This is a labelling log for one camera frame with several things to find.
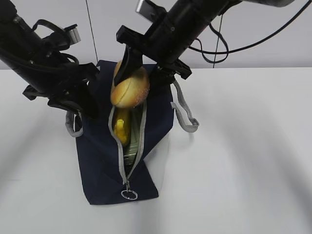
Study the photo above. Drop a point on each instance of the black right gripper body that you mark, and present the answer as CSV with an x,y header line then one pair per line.
x,y
159,43

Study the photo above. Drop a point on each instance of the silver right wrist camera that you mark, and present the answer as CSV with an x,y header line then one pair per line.
x,y
149,10

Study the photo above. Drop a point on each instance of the brown bread roll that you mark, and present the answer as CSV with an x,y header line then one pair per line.
x,y
132,91

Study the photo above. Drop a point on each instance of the yellow banana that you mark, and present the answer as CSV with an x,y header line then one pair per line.
x,y
122,125

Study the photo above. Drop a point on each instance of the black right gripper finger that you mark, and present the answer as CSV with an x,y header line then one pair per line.
x,y
159,78
132,61

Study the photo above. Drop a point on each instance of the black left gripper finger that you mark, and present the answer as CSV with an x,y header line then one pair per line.
x,y
64,104
84,101

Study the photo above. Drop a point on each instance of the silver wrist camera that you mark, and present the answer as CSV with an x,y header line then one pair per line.
x,y
149,10
63,38

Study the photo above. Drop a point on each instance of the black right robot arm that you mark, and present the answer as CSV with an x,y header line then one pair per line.
x,y
192,17

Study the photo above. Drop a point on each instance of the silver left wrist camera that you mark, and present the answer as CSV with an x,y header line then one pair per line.
x,y
63,38

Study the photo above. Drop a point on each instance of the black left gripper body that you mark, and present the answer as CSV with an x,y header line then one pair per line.
x,y
51,74

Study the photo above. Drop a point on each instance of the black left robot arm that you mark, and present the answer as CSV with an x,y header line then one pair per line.
x,y
18,38

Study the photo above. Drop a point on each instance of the navy blue lunch bag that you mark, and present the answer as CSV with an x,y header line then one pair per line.
x,y
100,153

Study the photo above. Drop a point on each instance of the green lidded lunch box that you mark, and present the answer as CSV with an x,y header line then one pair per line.
x,y
130,151

